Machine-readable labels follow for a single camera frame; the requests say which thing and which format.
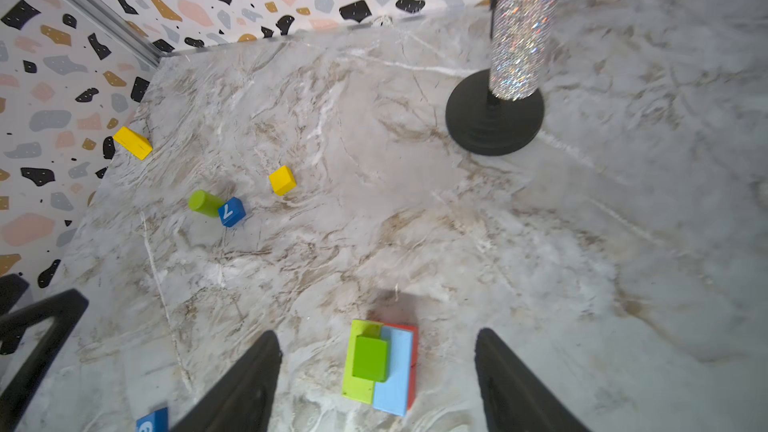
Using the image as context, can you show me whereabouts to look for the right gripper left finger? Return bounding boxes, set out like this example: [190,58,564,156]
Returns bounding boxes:
[173,330,282,431]

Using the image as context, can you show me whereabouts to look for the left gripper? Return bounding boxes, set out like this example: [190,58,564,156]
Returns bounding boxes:
[0,275,89,431]

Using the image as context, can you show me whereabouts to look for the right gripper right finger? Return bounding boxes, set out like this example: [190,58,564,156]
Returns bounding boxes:
[475,328,588,432]

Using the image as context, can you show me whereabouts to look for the lime green block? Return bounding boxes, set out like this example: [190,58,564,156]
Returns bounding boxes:
[341,320,383,405]

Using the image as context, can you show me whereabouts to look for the light blue block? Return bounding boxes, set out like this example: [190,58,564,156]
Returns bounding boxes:
[372,325,413,417]

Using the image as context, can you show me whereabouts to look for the small green cube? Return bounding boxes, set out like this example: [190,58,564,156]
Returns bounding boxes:
[352,335,389,383]

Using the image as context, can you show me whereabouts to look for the blue number seven cube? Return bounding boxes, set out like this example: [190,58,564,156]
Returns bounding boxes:
[218,197,246,228]

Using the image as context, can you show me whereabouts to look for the small yellow cube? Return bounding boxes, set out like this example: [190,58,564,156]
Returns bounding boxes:
[269,166,297,196]

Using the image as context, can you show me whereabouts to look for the green cylinder block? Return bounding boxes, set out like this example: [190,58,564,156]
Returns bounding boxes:
[188,190,226,218]

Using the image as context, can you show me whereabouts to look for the yellow flat rectangular block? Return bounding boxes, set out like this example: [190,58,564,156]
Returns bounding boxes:
[113,126,153,160]

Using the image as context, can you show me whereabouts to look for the blue number six cube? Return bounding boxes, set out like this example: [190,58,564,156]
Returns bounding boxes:
[135,407,169,432]

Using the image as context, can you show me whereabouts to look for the black round microphone stand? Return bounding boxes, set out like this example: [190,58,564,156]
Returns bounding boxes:
[446,70,545,156]

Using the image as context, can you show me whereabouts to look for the glitter microphone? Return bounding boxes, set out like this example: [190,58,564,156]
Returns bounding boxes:
[489,0,558,100]

